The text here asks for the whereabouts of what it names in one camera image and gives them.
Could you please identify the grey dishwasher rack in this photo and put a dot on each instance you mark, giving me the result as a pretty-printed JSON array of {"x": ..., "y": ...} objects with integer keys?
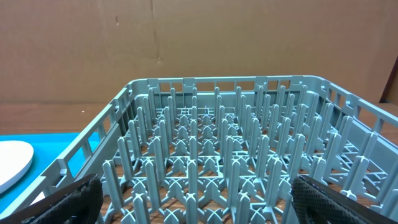
[{"x": 213, "y": 149}]

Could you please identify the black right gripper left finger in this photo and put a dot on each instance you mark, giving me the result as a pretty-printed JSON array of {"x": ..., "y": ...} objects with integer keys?
[{"x": 79, "y": 202}]

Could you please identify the teal plastic tray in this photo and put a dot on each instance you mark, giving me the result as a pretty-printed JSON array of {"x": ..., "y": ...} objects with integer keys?
[{"x": 47, "y": 148}]

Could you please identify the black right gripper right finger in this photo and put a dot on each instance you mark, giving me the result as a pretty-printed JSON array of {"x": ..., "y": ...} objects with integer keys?
[{"x": 315, "y": 203}]

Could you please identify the large pink plate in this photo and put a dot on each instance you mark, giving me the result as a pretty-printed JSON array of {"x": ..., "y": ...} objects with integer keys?
[{"x": 16, "y": 159}]

